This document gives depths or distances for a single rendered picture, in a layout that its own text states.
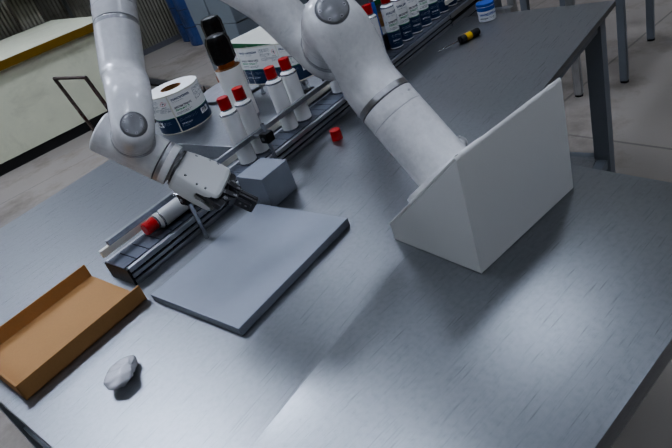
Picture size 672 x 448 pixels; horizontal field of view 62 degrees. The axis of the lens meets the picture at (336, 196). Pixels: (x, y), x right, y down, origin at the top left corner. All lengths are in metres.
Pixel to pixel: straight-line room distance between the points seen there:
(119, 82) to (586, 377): 0.90
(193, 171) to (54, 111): 5.25
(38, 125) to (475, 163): 5.65
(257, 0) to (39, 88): 5.19
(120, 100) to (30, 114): 5.23
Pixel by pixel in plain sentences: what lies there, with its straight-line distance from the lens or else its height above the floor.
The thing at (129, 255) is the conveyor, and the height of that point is 0.88.
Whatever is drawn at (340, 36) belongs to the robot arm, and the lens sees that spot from 1.09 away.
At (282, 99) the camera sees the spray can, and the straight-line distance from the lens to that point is 1.71.
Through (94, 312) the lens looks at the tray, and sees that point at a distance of 1.42.
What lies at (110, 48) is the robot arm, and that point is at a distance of 1.22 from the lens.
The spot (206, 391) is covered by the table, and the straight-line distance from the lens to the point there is 1.05.
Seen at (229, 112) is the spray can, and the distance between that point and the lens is 1.58.
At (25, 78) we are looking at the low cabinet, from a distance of 6.28.
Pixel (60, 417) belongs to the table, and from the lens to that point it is 1.21.
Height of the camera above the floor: 1.51
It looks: 29 degrees down
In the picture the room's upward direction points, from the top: 20 degrees counter-clockwise
